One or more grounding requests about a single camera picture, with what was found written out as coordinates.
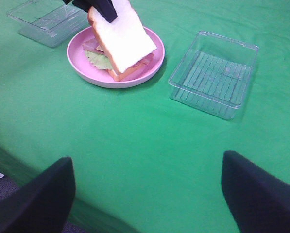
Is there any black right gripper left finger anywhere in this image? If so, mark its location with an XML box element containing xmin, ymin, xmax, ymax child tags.
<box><xmin>0</xmin><ymin>157</ymin><xmax>75</xmax><ymax>233</ymax></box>

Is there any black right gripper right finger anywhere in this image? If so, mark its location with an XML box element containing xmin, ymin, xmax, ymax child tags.
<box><xmin>221</xmin><ymin>150</ymin><xmax>290</xmax><ymax>233</ymax></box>

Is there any clear left plastic tray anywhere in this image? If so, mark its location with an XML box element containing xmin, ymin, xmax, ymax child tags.
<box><xmin>6</xmin><ymin>0</ymin><xmax>87</xmax><ymax>48</ymax></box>

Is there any clear right plastic tray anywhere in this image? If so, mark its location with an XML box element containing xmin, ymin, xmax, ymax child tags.
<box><xmin>168</xmin><ymin>31</ymin><xmax>259</xmax><ymax>120</ymax></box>

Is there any pink round plate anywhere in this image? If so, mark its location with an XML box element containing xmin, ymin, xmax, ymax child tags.
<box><xmin>67</xmin><ymin>26</ymin><xmax>165</xmax><ymax>89</ymax></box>

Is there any bread slice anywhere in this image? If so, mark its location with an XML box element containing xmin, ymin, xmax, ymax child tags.
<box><xmin>106</xmin><ymin>63</ymin><xmax>147</xmax><ymax>82</ymax></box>
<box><xmin>88</xmin><ymin>0</ymin><xmax>157</xmax><ymax>74</ymax></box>

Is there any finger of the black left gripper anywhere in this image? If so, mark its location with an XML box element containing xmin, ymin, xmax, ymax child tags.
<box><xmin>63</xmin><ymin>0</ymin><xmax>94</xmax><ymax>12</ymax></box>
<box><xmin>92</xmin><ymin>0</ymin><xmax>118</xmax><ymax>23</ymax></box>

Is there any clear plastic tray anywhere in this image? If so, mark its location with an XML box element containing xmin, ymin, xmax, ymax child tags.
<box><xmin>168</xmin><ymin>31</ymin><xmax>259</xmax><ymax>120</ymax></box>
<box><xmin>6</xmin><ymin>0</ymin><xmax>87</xmax><ymax>48</ymax></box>

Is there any green lettuce leaf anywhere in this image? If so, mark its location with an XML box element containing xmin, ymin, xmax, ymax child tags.
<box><xmin>84</xmin><ymin>50</ymin><xmax>112</xmax><ymax>70</ymax></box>

